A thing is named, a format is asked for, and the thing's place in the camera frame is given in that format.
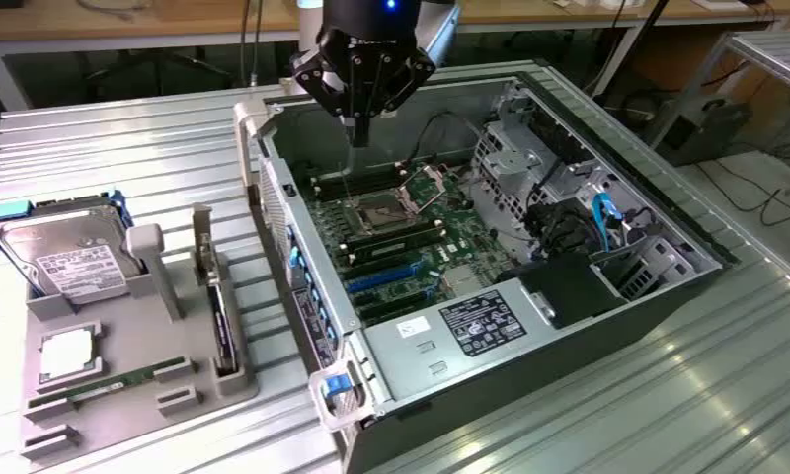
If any black RAM slot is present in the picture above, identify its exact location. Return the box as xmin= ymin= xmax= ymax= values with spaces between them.
xmin=307 ymin=164 xmax=401 ymax=185
xmin=337 ymin=218 xmax=444 ymax=244
xmin=344 ymin=230 xmax=449 ymax=257
xmin=340 ymin=224 xmax=447 ymax=251
xmin=317 ymin=179 xmax=412 ymax=200
xmin=311 ymin=169 xmax=405 ymax=190
xmin=313 ymin=174 xmax=408 ymax=195

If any metal disk bay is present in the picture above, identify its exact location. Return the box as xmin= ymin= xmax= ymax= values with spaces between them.
xmin=637 ymin=231 xmax=727 ymax=285
xmin=592 ymin=249 xmax=664 ymax=303

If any black floor cable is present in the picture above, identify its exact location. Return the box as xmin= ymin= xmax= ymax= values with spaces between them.
xmin=695 ymin=145 xmax=790 ymax=228

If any black wire bundle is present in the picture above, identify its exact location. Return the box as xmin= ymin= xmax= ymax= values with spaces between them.
xmin=524 ymin=199 xmax=601 ymax=258

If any beige chipset heatsink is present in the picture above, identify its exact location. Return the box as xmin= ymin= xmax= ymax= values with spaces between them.
xmin=441 ymin=269 xmax=497 ymax=293

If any metal slat side table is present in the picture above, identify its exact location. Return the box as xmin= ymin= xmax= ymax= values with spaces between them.
xmin=651 ymin=32 xmax=790 ymax=164

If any long black expansion slot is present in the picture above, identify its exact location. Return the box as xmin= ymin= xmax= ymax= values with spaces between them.
xmin=359 ymin=290 xmax=436 ymax=317
xmin=363 ymin=300 xmax=447 ymax=325

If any grey parts rack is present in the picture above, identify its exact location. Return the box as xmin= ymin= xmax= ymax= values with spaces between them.
xmin=19 ymin=201 xmax=263 ymax=458

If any green RAM stick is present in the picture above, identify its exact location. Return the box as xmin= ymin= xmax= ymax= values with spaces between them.
xmin=36 ymin=355 xmax=187 ymax=402

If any dark RAM stick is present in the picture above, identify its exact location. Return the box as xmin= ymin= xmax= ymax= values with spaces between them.
xmin=348 ymin=235 xmax=451 ymax=266

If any thin wire locking lever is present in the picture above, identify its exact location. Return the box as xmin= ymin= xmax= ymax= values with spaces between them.
xmin=339 ymin=145 xmax=357 ymax=206

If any silver hard disk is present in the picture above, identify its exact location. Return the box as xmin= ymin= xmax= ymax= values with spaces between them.
xmin=0 ymin=205 xmax=140 ymax=305

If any black looped cable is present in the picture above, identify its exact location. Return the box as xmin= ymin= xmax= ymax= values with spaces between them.
xmin=415 ymin=112 xmax=484 ymax=167

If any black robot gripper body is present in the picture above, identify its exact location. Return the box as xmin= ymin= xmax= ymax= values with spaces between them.
xmin=320 ymin=0 xmax=421 ymax=56

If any open grey PC case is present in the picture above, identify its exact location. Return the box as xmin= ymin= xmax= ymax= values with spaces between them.
xmin=233 ymin=58 xmax=743 ymax=474

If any grey power supply unit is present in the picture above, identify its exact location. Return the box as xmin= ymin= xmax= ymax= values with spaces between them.
xmin=361 ymin=277 xmax=572 ymax=402

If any black office chair base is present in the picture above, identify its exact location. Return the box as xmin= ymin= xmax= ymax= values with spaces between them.
xmin=81 ymin=46 xmax=236 ymax=100

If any blue expansion slot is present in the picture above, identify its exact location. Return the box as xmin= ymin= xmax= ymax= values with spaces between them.
xmin=345 ymin=261 xmax=417 ymax=293

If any metal socket cover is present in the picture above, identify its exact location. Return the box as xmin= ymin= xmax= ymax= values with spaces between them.
xmin=396 ymin=164 xmax=451 ymax=204

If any silver CPU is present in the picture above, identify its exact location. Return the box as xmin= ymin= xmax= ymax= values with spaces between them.
xmin=39 ymin=329 xmax=101 ymax=385

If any black equipment box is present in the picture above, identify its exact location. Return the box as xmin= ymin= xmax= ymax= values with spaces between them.
xmin=661 ymin=98 xmax=752 ymax=167

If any metal drive cage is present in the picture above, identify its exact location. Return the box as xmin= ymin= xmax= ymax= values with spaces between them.
xmin=472 ymin=81 xmax=601 ymax=198

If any green motherboard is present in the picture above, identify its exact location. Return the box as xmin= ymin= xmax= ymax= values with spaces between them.
xmin=300 ymin=156 xmax=525 ymax=328

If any black plastic shroud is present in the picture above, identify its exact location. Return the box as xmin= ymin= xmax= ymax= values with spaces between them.
xmin=517 ymin=254 xmax=628 ymax=331

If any blue disk carrier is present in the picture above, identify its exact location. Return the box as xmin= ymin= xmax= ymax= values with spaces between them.
xmin=0 ymin=189 xmax=137 ymax=238

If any wooden desk white frame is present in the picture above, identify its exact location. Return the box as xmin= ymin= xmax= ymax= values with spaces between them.
xmin=457 ymin=0 xmax=790 ymax=95
xmin=0 ymin=0 xmax=304 ymax=113

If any grey hanging cable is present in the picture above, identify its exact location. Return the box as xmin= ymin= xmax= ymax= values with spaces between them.
xmin=239 ymin=0 xmax=265 ymax=88

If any metal CPU socket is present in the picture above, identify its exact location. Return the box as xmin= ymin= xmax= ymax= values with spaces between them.
xmin=349 ymin=193 xmax=404 ymax=232

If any blue SATA wire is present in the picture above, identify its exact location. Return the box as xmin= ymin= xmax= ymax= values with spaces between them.
xmin=591 ymin=191 xmax=620 ymax=254

